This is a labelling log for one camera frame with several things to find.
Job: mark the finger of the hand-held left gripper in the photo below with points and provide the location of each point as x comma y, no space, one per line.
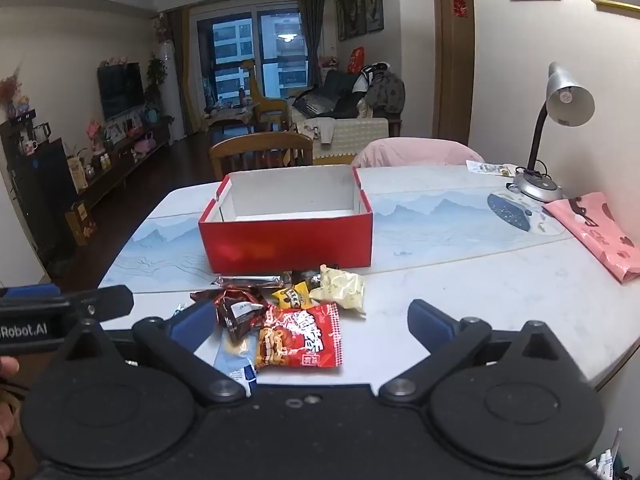
107,299
40,290

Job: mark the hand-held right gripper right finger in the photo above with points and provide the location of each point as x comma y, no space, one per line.
431,324

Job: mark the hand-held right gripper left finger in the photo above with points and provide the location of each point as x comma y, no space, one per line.
192,322

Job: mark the brown foil snack packet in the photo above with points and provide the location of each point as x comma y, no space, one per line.
240,315

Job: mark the light blue snack packet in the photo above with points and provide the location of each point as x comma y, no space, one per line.
239,367

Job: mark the green red snack bar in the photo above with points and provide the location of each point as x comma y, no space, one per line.
250,281

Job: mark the cream snack packet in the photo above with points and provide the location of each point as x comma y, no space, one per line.
340,287

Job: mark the small yellow cookie packet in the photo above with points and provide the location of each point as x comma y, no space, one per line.
292,297

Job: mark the red snack packet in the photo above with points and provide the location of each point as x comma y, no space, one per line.
300,340

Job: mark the red cardboard box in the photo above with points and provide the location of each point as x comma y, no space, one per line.
290,240

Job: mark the person's left hand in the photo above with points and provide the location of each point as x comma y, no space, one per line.
6,366

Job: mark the small wrapped candy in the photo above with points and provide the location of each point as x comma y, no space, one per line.
178,310

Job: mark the brown cardboard box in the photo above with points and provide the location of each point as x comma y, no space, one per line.
80,225

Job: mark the black cabinet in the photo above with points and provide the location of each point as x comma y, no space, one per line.
40,190

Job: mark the blue mountain print table mat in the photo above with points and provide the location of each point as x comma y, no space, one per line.
440,220

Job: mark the dark wooden television cabinet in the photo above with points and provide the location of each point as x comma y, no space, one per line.
125,165

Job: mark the pink toy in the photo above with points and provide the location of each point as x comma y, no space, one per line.
143,144

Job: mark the wooden chair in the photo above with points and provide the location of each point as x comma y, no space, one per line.
260,152

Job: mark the pink plastic bag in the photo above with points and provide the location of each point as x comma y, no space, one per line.
600,235

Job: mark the dried flower vase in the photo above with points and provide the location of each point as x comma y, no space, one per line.
10,90

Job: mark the sofa with cream cover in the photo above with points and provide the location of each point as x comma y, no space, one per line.
355,135

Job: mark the flat screen television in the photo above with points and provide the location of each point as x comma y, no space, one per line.
120,90

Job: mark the coffee table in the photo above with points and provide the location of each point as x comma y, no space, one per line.
230,115

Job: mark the white standing air conditioner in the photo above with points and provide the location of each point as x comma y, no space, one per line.
170,90

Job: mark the green potted plant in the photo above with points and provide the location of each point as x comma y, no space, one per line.
156,75

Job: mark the yellow giraffe toy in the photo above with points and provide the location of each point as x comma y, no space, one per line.
260,97

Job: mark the pile of clothes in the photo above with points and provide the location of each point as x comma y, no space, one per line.
385,90

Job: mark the yellow grey curtain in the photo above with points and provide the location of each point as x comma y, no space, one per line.
182,70

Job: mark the wooden door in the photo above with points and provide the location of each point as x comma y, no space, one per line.
452,70

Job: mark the silver desk lamp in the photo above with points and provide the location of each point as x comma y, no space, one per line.
570,100

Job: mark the red gift bag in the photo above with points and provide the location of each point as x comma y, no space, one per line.
356,60

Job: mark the large window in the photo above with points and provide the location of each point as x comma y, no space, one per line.
250,50

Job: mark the red door ornament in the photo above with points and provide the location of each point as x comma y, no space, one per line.
460,6

